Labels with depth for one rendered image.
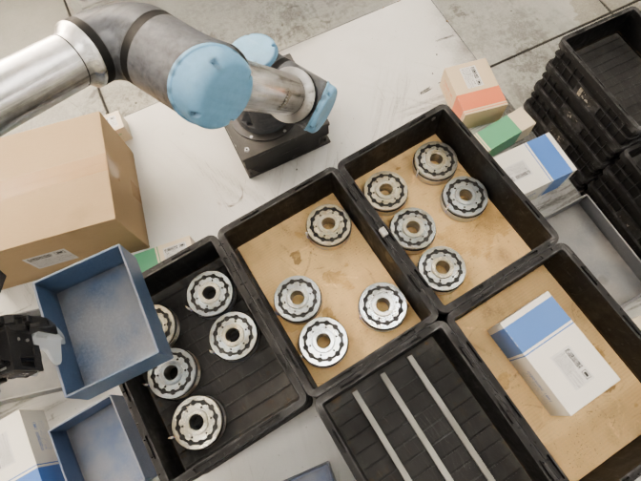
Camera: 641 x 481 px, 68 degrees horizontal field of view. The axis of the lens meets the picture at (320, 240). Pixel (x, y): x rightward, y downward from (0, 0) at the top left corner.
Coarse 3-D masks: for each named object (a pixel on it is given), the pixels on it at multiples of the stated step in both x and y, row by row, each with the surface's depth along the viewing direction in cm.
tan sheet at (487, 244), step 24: (384, 168) 115; (408, 168) 115; (384, 192) 113; (408, 192) 113; (432, 192) 112; (384, 216) 111; (432, 216) 110; (480, 216) 110; (456, 240) 108; (480, 240) 108; (504, 240) 108; (480, 264) 106; (504, 264) 106
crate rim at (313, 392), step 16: (320, 176) 104; (336, 176) 104; (288, 192) 103; (352, 192) 102; (256, 208) 102; (240, 224) 102; (368, 224) 100; (224, 240) 100; (384, 240) 98; (240, 272) 97; (416, 288) 95; (256, 304) 95; (432, 304) 93; (272, 320) 94; (432, 320) 92; (400, 336) 92; (288, 352) 93; (384, 352) 91; (352, 368) 91; (304, 384) 89; (336, 384) 89
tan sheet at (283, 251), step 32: (288, 224) 111; (352, 224) 111; (256, 256) 109; (288, 256) 109; (320, 256) 108; (352, 256) 108; (320, 288) 106; (352, 288) 105; (352, 320) 103; (416, 320) 102; (352, 352) 101; (320, 384) 99
